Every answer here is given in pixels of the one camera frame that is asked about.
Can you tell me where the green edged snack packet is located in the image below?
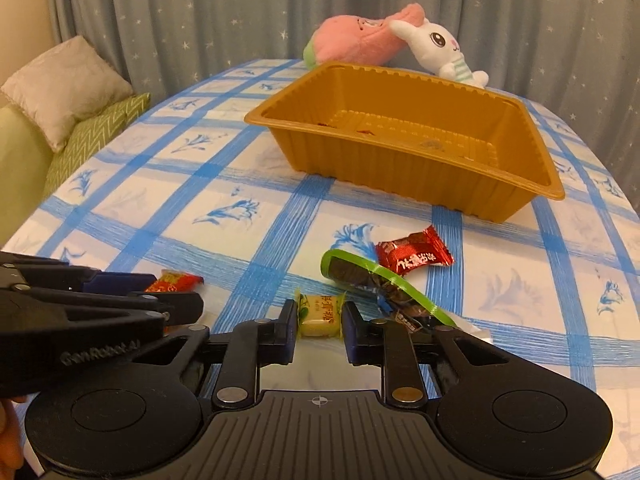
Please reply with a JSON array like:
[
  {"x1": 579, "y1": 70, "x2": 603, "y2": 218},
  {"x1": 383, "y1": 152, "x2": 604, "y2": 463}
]
[{"x1": 320, "y1": 249, "x2": 494, "y2": 344}]

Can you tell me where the yellow candy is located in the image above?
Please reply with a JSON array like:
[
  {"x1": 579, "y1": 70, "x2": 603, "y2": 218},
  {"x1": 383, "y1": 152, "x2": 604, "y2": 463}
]
[{"x1": 295, "y1": 289, "x2": 346, "y2": 338}]

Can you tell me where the red candy wrapper top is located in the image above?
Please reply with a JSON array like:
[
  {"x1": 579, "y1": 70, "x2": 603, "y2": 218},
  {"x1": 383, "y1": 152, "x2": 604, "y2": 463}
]
[{"x1": 375, "y1": 226, "x2": 454, "y2": 276}]

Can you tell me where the red candy wrapper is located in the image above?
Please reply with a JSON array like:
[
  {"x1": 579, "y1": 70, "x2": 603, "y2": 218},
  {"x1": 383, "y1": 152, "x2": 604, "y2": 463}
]
[
  {"x1": 375, "y1": 226, "x2": 454, "y2": 276},
  {"x1": 145, "y1": 270, "x2": 204, "y2": 292}
]

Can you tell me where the person's left hand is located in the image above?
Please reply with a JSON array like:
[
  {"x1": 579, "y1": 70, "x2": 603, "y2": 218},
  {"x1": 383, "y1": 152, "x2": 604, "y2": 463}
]
[{"x1": 0, "y1": 396, "x2": 27, "y2": 480}]

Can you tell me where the light green sofa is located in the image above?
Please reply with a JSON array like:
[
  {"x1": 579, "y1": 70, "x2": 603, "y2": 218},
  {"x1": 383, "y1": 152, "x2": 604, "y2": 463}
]
[{"x1": 0, "y1": 104, "x2": 53, "y2": 245}]

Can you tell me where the blue checked tablecloth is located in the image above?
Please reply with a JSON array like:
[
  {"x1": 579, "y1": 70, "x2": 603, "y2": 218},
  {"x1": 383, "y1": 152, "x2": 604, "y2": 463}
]
[{"x1": 6, "y1": 60, "x2": 639, "y2": 479}]

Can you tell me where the green chevron cushion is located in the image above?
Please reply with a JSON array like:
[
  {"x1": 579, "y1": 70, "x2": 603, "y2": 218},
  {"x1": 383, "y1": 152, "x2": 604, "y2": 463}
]
[{"x1": 42, "y1": 93, "x2": 151, "y2": 200}]

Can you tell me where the orange plastic tray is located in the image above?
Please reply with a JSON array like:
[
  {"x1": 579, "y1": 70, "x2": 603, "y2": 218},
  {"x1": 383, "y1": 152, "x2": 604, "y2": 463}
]
[{"x1": 245, "y1": 63, "x2": 565, "y2": 223}]

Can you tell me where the beige cushion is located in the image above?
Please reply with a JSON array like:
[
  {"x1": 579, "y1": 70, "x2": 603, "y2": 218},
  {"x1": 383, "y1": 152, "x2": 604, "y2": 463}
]
[{"x1": 1, "y1": 36, "x2": 134, "y2": 153}]

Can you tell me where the white bunny plush toy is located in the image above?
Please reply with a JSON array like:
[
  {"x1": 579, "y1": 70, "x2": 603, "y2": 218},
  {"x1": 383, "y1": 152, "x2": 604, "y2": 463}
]
[{"x1": 390, "y1": 18, "x2": 489, "y2": 89}]

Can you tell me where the pink plush toy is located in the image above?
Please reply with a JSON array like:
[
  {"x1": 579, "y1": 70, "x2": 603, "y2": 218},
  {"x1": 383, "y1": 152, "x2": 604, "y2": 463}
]
[{"x1": 303, "y1": 3, "x2": 425, "y2": 70}]

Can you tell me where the grey star curtain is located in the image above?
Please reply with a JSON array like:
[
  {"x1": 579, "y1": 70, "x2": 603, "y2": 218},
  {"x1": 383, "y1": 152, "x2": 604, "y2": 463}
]
[{"x1": 49, "y1": 0, "x2": 639, "y2": 202}]

